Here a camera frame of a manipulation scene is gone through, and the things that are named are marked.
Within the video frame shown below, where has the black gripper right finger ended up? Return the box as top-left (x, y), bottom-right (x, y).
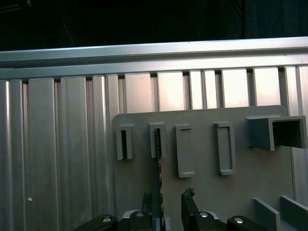
top-left (181, 187), bottom-right (273, 231)

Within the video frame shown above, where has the blue RAM stick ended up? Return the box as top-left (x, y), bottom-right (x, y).
top-left (154, 128), bottom-right (167, 221)

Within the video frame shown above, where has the grey parts rack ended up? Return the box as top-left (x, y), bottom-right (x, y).
top-left (112, 104), bottom-right (308, 231)

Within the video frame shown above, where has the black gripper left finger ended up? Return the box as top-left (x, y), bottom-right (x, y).
top-left (72, 192), bottom-right (154, 231)

